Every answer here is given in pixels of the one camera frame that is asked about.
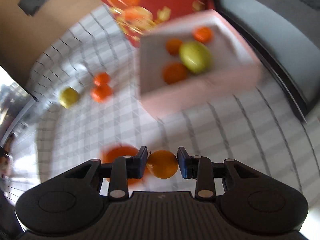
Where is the large green pear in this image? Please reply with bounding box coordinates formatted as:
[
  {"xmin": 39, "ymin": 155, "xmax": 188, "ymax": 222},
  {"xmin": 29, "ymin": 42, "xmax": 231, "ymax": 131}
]
[{"xmin": 179, "ymin": 41, "xmax": 212, "ymax": 74}]

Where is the pink cardboard box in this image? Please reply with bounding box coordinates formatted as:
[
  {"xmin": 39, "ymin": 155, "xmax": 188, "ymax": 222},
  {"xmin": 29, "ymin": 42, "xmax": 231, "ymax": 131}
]
[{"xmin": 137, "ymin": 10, "xmax": 262, "ymax": 118}]

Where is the dark monitor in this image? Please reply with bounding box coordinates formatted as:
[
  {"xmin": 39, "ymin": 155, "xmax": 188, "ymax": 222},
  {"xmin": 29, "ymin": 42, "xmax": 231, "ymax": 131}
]
[{"xmin": 0, "ymin": 68, "xmax": 37, "ymax": 156}]

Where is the large orange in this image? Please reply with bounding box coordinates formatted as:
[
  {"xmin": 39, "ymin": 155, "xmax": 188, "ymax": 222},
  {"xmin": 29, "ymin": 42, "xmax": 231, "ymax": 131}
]
[{"xmin": 100, "ymin": 144, "xmax": 151, "ymax": 186}]

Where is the small green pear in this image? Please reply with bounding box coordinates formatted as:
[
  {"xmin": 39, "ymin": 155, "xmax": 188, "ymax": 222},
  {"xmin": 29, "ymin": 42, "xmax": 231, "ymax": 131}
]
[{"xmin": 59, "ymin": 87, "xmax": 80, "ymax": 109}]

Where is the small yellow-orange kumquat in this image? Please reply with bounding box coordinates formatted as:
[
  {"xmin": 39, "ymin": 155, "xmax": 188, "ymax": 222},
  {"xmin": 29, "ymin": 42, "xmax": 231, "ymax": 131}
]
[{"xmin": 146, "ymin": 150, "xmax": 178, "ymax": 179}]

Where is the tangerine with green stem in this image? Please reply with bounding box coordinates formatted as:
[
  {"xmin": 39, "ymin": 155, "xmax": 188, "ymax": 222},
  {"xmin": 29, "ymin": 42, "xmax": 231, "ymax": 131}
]
[{"xmin": 162, "ymin": 62, "xmax": 189, "ymax": 85}]

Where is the red snack bag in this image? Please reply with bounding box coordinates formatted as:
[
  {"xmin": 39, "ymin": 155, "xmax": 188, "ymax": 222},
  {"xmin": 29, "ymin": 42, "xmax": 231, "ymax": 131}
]
[{"xmin": 101, "ymin": 0, "xmax": 215, "ymax": 47}]

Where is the white black grid tablecloth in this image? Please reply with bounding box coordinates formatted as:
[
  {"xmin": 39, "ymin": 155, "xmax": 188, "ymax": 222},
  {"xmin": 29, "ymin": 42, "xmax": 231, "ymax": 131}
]
[{"xmin": 4, "ymin": 6, "xmax": 319, "ymax": 204}]

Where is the black computer case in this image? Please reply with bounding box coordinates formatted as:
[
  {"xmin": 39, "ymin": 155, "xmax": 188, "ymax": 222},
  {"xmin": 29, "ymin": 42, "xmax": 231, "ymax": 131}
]
[{"xmin": 215, "ymin": 0, "xmax": 319, "ymax": 120}]

